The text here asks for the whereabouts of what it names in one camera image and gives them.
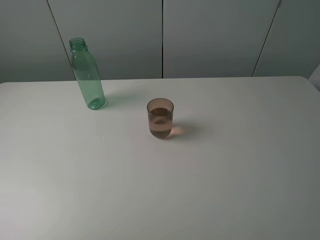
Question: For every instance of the pink translucent plastic cup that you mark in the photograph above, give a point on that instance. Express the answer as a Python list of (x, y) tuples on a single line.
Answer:
[(160, 117)]

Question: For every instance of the green transparent plastic bottle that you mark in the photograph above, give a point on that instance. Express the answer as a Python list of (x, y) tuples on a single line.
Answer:
[(87, 74)]

